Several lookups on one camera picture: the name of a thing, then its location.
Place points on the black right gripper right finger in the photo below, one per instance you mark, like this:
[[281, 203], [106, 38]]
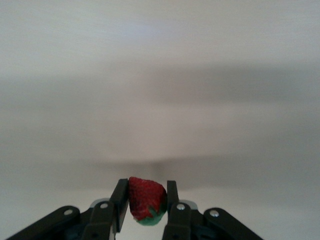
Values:
[[180, 222]]

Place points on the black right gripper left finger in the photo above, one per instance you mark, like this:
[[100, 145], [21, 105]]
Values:
[[100, 222]]

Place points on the red strawberry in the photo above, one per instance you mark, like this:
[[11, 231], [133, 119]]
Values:
[[145, 197]]

